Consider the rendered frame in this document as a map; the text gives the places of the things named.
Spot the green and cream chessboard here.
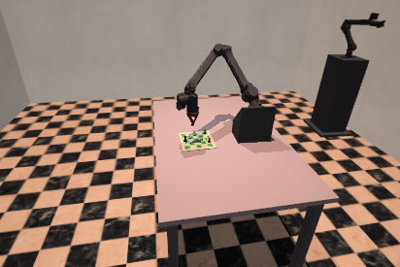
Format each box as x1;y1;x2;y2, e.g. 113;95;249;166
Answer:
179;130;217;151

